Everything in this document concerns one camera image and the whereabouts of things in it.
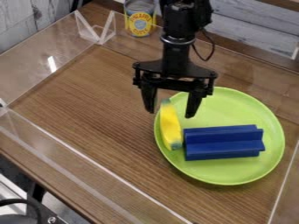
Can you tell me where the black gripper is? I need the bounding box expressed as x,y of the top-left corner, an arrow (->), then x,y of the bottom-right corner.
132,59 -> 217,118

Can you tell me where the yellow toy banana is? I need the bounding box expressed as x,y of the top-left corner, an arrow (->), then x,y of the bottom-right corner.
160,99 -> 183,151

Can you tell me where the blue plastic block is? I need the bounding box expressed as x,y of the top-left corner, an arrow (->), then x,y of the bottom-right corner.
183,124 -> 265,161

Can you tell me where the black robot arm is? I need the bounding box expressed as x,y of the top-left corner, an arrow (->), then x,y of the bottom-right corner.
132,0 -> 217,118

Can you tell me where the yellow labelled tin can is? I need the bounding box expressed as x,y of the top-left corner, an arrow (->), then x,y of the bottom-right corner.
124,0 -> 156,38

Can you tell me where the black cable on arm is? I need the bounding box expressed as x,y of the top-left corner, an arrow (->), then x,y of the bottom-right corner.
191,25 -> 217,62

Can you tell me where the clear acrylic corner bracket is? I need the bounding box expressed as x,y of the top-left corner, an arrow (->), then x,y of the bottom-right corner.
75,10 -> 116,46

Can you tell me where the black metal table bracket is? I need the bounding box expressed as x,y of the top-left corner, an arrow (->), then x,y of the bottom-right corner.
27,183 -> 68,224

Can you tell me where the black cable lower left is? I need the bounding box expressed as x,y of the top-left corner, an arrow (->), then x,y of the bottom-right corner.
0,198 -> 43,224

